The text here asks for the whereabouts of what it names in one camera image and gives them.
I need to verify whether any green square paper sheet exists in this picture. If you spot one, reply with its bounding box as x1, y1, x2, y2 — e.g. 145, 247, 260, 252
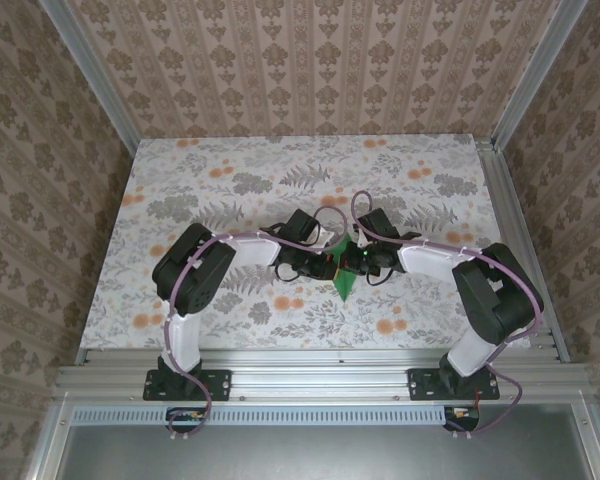
328, 233, 358, 303

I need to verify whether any grey metal sheet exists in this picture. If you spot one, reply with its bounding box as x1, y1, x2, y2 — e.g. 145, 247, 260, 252
54, 424, 596, 480

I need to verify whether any floral patterned table mat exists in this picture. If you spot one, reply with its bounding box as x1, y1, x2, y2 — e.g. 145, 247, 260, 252
79, 134, 532, 351

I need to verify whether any small black connector board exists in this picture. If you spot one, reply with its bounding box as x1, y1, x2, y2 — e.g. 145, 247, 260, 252
167, 407, 206, 426
444, 407, 481, 426

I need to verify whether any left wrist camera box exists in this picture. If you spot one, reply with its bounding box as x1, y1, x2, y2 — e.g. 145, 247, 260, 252
259, 208, 335, 249

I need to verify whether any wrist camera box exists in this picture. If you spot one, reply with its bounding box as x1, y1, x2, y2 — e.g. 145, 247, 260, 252
353, 208, 402, 246
259, 208, 335, 249

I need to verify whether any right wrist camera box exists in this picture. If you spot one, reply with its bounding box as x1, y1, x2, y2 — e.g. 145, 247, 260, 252
353, 208, 402, 246

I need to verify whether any wide aluminium frame rail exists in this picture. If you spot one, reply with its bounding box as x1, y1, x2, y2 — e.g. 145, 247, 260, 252
54, 348, 599, 402

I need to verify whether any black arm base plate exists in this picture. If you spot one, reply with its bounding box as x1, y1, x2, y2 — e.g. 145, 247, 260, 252
408, 367, 501, 401
143, 368, 232, 402

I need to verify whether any aluminium table side rail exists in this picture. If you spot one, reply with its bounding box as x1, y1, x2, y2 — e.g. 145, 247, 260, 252
476, 138, 572, 364

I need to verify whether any grey slotted cable duct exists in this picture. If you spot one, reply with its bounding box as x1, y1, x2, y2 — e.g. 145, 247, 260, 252
72, 404, 481, 429

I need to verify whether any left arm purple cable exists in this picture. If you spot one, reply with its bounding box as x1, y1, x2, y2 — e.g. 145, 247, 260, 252
163, 206, 350, 442

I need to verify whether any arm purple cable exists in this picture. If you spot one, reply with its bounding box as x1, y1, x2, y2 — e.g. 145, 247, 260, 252
349, 189, 544, 436
163, 206, 350, 442

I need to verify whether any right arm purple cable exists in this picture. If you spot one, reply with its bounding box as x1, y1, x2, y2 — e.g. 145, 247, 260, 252
349, 189, 544, 436

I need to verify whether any aluminium frame post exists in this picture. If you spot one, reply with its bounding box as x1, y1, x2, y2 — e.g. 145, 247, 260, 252
43, 0, 142, 156
490, 0, 590, 151

